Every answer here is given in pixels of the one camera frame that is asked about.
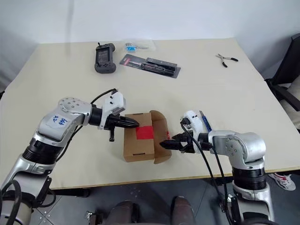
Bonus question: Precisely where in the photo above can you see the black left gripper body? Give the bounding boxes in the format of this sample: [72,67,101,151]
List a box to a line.
[104,113,125,143]

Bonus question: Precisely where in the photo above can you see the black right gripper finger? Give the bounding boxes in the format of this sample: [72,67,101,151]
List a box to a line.
[159,139,181,146]
[161,144,183,152]

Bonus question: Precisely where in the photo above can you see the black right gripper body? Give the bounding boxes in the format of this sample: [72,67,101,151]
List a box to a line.
[172,131,196,155]

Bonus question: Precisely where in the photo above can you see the brown cardboard box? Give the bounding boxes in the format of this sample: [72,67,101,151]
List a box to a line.
[123,110,173,165]

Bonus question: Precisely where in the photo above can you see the blue utility knife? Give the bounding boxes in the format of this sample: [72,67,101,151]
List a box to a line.
[199,110,213,132]

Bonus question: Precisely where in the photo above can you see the clear plastic bag blue item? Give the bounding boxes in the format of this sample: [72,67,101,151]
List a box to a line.
[123,40,157,52]

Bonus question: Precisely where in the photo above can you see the red tape patch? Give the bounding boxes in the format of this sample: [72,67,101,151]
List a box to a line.
[135,126,153,141]

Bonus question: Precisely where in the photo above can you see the black blister pack of tools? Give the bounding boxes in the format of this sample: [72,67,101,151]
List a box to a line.
[119,53,182,79]

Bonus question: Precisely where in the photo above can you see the dark grey handheld controller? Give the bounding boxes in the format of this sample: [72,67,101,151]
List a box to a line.
[94,42,117,74]

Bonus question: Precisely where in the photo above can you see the dark rounded shape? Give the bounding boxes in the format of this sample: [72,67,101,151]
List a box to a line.
[108,200,135,225]
[172,196,195,225]

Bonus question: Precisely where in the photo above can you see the white and red sneaker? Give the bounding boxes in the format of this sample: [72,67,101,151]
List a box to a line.
[268,172,297,191]

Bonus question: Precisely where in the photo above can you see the black office chair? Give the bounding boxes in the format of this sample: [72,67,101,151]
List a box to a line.
[264,32,300,132]

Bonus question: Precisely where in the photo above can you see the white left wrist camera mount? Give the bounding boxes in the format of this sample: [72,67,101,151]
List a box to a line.
[97,91,128,130]

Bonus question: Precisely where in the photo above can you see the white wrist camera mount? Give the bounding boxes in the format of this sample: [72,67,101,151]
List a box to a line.
[182,110,210,155]
[97,91,128,130]

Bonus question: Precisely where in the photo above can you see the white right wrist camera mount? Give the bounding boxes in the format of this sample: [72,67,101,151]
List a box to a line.
[182,110,210,155]

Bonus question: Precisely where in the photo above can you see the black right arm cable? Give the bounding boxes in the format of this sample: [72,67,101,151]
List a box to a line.
[180,119,236,225]

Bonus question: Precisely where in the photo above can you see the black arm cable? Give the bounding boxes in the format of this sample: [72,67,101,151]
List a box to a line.
[180,119,236,225]
[90,88,118,105]

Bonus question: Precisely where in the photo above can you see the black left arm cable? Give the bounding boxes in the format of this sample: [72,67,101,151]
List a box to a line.
[90,88,118,105]

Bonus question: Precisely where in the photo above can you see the black-handled pliers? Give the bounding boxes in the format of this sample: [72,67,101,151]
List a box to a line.
[215,53,240,69]

